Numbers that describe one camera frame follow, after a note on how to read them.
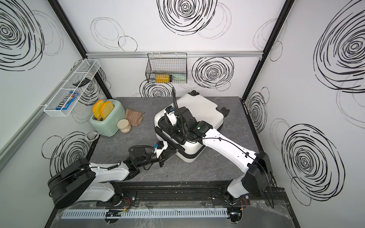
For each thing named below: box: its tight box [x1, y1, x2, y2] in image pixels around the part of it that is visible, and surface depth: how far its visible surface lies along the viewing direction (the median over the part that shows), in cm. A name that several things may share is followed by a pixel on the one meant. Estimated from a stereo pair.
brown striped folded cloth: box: [125, 108, 146, 127], surface depth 108 cm
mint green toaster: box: [89, 98, 126, 137], surface depth 94 cm
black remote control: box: [72, 77, 92, 88], surface depth 82 cm
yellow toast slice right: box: [100, 100, 115, 121], surface depth 89 cm
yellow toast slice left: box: [92, 99, 106, 120], surface depth 88 cm
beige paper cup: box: [116, 118, 132, 134], surface depth 99 cm
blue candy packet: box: [55, 91, 79, 111], surface depth 72 cm
